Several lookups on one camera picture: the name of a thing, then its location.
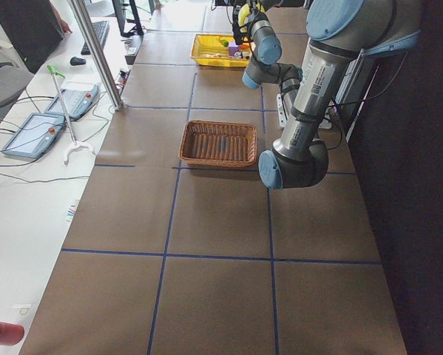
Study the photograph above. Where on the toy carrot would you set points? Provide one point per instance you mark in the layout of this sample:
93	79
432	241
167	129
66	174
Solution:
225	43

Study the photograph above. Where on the reacher grabber stick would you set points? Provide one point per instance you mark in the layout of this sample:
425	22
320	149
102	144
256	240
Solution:
75	144

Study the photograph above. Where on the teach pendant far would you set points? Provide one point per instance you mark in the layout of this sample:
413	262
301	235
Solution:
79	98

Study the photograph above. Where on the teach pendant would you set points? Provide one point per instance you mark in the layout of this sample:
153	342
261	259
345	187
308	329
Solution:
79	98
37	134

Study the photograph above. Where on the brown wicker basket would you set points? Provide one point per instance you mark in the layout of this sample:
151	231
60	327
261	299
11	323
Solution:
211	143

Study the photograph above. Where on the toy croissant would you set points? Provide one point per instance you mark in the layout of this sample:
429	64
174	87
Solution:
215	55

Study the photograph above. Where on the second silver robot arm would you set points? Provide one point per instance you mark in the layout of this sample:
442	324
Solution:
338	31

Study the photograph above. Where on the teach pendant near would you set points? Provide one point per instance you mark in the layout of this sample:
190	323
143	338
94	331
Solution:
37	134

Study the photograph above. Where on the red cylinder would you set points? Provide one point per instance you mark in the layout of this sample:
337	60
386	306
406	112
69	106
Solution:
10	334

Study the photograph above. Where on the purple foam block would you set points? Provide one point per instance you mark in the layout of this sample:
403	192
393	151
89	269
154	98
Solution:
233	48

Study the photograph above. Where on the black computer mouse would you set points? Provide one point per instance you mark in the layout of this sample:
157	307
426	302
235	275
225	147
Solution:
77	61

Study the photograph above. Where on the yellow plastic basket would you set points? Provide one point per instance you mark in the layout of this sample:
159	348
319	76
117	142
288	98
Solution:
216	50

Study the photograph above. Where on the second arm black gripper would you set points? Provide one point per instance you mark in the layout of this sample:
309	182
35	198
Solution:
241	33

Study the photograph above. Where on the aluminium frame post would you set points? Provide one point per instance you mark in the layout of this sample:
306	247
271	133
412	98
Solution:
84	22

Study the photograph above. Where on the black keyboard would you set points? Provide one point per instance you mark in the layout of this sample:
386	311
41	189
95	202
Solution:
101	29

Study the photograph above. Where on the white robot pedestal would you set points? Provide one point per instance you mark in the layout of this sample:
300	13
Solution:
283	116

